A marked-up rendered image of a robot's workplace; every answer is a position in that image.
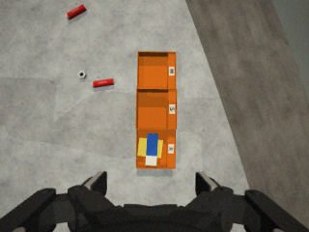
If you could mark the blue and white eraser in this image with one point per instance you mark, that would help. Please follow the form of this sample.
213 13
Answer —
151 152

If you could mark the red battery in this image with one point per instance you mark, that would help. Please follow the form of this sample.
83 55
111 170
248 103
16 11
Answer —
77 11
102 83

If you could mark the orange rack of three bins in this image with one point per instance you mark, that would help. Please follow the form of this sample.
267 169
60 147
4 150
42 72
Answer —
156 109

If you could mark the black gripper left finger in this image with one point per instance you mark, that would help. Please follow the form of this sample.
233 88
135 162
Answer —
44 209

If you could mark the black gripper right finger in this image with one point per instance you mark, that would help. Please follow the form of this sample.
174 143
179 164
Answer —
221 207

